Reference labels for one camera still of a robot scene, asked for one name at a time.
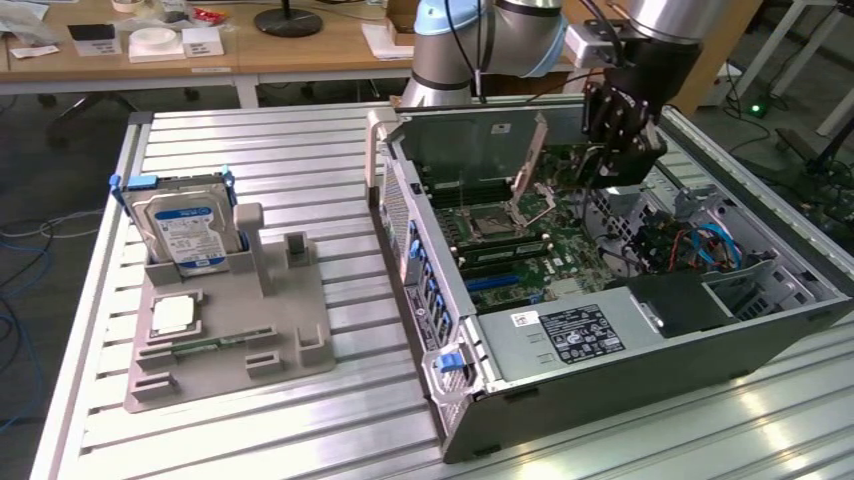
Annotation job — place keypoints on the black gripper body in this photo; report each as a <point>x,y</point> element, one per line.
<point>656,70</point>

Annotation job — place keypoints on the low-profile graphics card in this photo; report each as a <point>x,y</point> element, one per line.
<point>630,167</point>

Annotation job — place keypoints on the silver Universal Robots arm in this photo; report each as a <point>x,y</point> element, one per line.
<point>440,65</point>

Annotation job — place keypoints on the device with green light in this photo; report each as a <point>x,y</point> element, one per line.
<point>755,108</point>

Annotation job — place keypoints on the metal disk bay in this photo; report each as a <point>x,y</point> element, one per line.
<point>620,210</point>

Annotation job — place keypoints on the metal socket cover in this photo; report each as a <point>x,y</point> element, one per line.
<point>543,212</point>

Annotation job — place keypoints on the CPU socket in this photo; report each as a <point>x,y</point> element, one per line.
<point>489,220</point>

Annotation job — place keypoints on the green motherboard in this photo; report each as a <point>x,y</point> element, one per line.
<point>567,265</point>

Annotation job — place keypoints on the installed green RAM stick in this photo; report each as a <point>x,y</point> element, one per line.
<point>496,245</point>
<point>507,255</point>

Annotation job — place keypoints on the white paper stack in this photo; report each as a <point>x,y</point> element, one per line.
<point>387,42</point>

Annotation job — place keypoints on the brown cardboard box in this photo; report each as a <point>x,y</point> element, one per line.
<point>400,17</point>

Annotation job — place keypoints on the blue expansion slot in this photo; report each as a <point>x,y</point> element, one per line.
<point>493,283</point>

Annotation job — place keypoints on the wooden desk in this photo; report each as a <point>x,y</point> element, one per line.
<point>300,52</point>

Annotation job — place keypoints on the grey power supply unit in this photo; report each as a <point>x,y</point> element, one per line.
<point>527,357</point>

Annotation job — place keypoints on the black round lamp base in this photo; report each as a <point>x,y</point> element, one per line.
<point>288,22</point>

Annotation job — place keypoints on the blue case latch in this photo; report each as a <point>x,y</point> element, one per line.
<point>447,362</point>

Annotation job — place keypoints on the open black PC case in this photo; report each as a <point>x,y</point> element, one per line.
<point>600,400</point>

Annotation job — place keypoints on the plain white box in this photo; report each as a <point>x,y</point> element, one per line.
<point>203,42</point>

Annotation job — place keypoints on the red packet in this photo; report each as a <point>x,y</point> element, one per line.
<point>207,16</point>

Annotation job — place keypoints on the hard disk in blue caddy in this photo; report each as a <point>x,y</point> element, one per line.
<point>189,235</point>

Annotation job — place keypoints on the white tape roll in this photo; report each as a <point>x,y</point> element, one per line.
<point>125,5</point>

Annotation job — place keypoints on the silver CPU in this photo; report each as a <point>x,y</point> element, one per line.
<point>173,315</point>

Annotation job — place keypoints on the grey parts rack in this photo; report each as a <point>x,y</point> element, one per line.
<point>220,372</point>

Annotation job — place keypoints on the black chair base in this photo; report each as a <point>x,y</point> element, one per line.
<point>86,107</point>

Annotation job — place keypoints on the white box with black lid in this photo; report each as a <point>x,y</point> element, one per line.
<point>94,40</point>

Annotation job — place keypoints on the white paper card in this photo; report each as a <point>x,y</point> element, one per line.
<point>33,51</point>

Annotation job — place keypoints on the clear plastic bag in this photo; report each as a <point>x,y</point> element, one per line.
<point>22,20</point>

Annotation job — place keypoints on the white switch box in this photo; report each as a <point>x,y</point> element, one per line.
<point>720,87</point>

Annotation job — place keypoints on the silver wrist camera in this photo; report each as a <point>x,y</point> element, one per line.
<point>589,45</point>

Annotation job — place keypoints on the white desk frame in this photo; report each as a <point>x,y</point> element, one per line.
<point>790,50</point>

